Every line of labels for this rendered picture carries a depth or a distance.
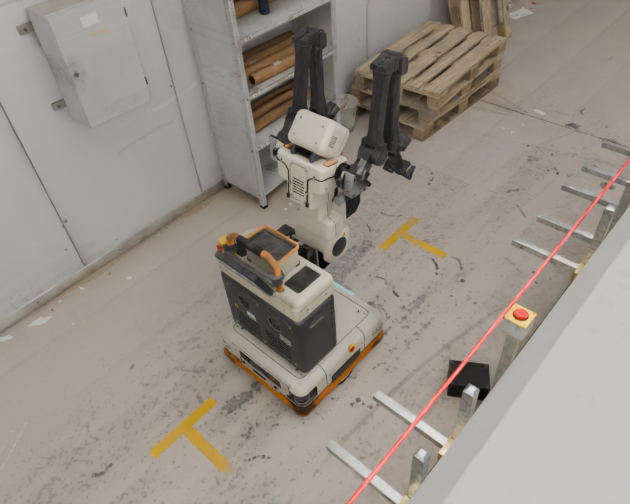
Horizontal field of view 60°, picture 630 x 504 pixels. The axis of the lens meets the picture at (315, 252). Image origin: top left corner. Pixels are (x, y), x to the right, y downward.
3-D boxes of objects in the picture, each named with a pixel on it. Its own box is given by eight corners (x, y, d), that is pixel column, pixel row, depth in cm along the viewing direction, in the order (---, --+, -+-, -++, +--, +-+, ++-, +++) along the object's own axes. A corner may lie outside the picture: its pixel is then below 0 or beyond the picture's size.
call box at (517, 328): (499, 332, 169) (504, 316, 164) (510, 318, 173) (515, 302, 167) (521, 343, 166) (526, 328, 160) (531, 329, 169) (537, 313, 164)
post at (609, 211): (572, 291, 238) (605, 206, 205) (575, 286, 240) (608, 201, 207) (580, 294, 236) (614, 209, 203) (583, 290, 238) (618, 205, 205)
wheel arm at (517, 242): (510, 246, 243) (512, 239, 240) (514, 242, 244) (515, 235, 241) (609, 292, 220) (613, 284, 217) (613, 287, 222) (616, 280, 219)
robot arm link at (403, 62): (378, 52, 209) (401, 59, 203) (387, 47, 212) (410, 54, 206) (375, 149, 238) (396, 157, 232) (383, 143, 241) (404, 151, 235)
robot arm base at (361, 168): (339, 169, 225) (362, 180, 219) (349, 152, 225) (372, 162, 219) (348, 177, 233) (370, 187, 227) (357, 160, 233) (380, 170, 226)
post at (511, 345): (484, 405, 200) (506, 330, 169) (491, 396, 202) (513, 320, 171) (495, 412, 198) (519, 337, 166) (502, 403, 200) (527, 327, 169)
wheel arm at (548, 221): (535, 222, 257) (536, 215, 254) (538, 218, 259) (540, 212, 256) (630, 263, 235) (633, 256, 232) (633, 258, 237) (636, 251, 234)
